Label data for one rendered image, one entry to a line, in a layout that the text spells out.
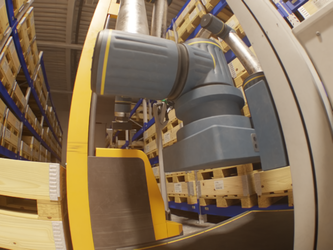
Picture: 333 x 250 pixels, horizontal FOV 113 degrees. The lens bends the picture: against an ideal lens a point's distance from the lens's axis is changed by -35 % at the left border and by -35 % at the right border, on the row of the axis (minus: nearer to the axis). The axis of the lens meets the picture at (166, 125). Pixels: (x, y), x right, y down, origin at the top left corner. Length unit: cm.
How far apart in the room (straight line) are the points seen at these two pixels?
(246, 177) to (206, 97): 136
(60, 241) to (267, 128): 111
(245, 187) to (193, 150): 138
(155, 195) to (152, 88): 80
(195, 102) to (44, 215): 98
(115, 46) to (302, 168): 53
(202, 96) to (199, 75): 7
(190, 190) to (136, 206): 148
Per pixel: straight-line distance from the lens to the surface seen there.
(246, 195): 176
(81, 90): 125
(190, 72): 49
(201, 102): 47
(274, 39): 52
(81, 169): 109
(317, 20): 37
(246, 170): 176
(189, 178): 247
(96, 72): 43
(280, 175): 155
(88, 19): 893
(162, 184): 146
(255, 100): 49
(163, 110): 156
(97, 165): 104
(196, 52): 53
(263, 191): 166
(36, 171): 108
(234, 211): 200
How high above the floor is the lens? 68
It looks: 19 degrees up
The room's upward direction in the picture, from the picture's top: 5 degrees counter-clockwise
